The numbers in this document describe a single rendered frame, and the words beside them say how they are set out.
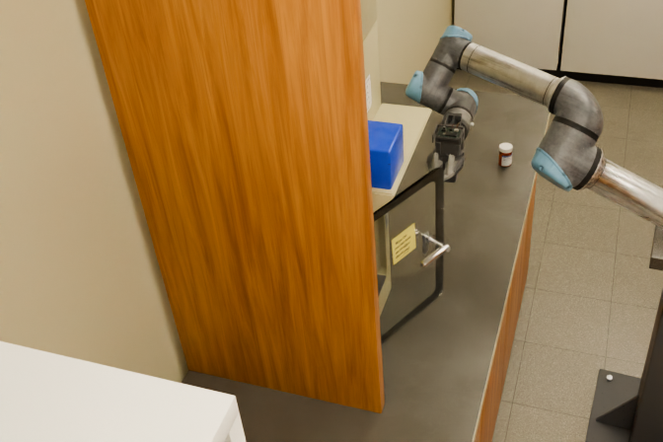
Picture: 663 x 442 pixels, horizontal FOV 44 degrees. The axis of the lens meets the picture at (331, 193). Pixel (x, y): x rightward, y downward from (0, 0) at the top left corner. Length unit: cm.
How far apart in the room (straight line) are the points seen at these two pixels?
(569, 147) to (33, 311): 123
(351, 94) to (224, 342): 79
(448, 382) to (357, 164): 72
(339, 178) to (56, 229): 52
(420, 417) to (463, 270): 49
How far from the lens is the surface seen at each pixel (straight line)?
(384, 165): 152
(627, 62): 485
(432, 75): 215
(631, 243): 383
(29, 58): 143
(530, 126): 279
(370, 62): 171
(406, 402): 192
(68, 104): 152
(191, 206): 165
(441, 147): 202
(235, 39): 138
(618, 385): 323
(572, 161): 200
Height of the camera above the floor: 246
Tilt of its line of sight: 37 degrees down
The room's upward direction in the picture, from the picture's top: 6 degrees counter-clockwise
